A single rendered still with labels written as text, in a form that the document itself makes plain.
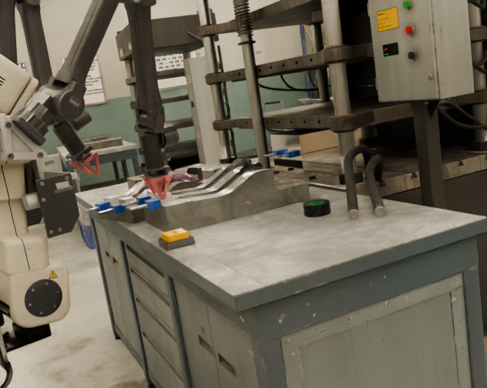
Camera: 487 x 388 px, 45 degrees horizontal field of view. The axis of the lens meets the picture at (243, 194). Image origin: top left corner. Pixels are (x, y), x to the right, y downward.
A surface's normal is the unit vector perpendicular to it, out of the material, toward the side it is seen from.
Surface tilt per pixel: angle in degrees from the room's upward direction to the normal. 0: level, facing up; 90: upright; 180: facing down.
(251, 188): 90
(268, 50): 90
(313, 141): 90
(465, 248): 90
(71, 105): 106
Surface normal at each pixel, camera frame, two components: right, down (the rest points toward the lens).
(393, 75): -0.89, 0.21
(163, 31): 0.33, 0.12
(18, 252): 0.62, 0.05
